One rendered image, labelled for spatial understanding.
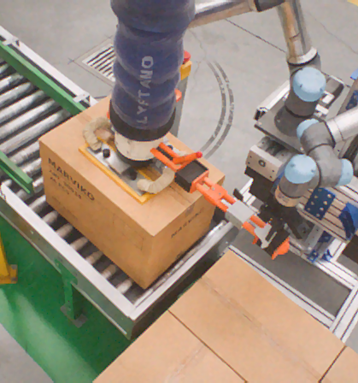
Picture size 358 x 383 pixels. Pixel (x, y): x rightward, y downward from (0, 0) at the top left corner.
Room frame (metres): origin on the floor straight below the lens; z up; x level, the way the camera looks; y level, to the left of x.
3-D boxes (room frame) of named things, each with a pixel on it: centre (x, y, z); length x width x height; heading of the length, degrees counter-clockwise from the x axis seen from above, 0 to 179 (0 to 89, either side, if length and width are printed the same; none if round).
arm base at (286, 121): (1.56, -0.38, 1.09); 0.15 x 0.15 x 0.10
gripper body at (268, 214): (0.99, -0.30, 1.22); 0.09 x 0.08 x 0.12; 57
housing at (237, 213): (1.04, -0.21, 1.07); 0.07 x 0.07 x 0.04; 57
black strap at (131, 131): (1.30, 0.18, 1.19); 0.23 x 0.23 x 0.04
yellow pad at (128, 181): (1.22, 0.23, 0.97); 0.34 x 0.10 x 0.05; 57
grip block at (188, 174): (1.16, -0.03, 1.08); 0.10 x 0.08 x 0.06; 147
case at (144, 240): (1.30, 0.20, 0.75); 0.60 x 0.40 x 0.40; 58
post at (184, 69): (1.84, 0.10, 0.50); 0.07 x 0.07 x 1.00; 57
